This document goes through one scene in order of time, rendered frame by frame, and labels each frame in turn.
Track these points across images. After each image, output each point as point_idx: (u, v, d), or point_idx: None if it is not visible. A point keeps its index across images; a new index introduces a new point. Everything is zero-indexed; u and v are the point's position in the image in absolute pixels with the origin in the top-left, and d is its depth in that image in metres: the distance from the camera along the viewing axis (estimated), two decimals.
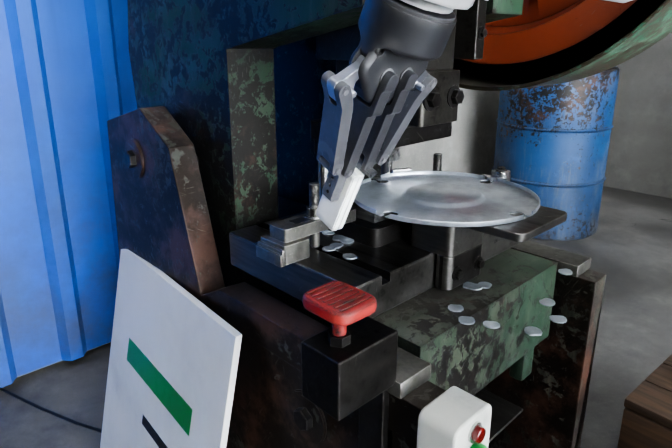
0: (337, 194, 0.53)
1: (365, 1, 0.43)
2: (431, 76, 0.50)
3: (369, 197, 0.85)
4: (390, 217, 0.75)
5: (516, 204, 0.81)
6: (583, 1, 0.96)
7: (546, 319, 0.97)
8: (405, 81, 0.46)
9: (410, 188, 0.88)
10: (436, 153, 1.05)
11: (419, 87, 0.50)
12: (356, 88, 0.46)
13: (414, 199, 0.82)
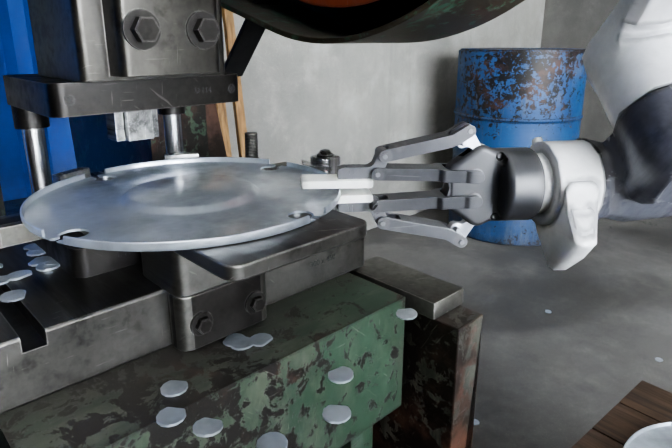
0: None
1: (524, 218, 0.55)
2: None
3: (57, 206, 0.49)
4: (65, 242, 0.40)
5: (304, 199, 0.51)
6: None
7: (392, 382, 0.63)
8: None
9: (139, 186, 0.53)
10: (249, 132, 0.72)
11: None
12: (453, 211, 0.56)
13: (134, 204, 0.48)
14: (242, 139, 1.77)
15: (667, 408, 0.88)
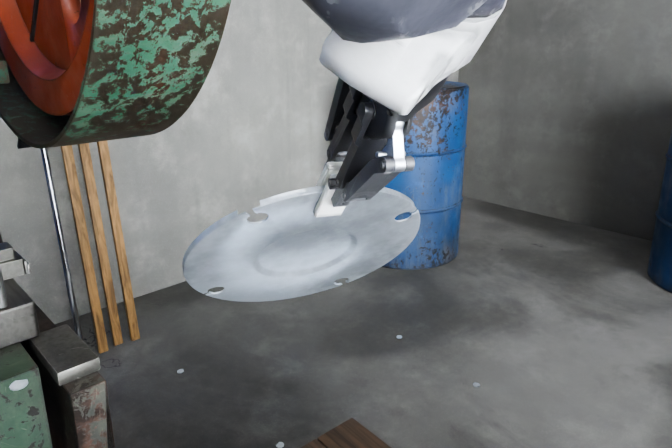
0: None
1: None
2: None
3: (269, 293, 0.74)
4: (197, 289, 0.67)
5: (301, 210, 0.56)
6: (12, 46, 1.03)
7: (36, 434, 0.79)
8: None
9: (306, 265, 0.71)
10: None
11: None
12: (379, 138, 0.43)
13: (265, 269, 0.68)
14: (108, 181, 1.93)
15: (352, 444, 1.04)
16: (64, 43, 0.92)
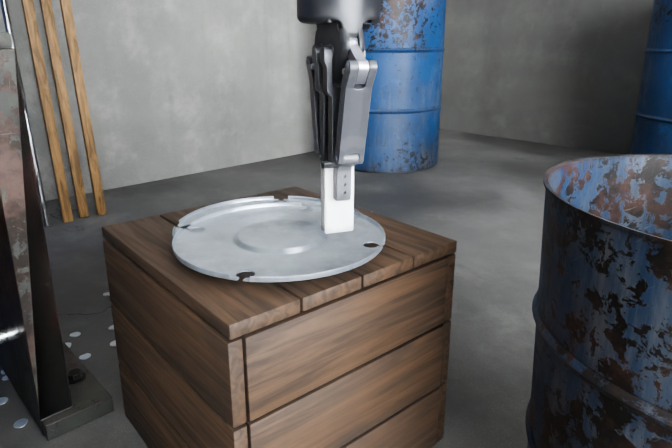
0: (326, 185, 0.54)
1: None
2: (352, 60, 0.45)
3: (242, 215, 0.84)
4: (181, 231, 0.77)
5: (284, 269, 0.65)
6: None
7: None
8: (322, 54, 0.49)
9: (279, 220, 0.80)
10: None
11: (343, 70, 0.46)
12: None
13: (243, 228, 0.77)
14: (71, 45, 1.90)
15: (292, 196, 1.01)
16: None
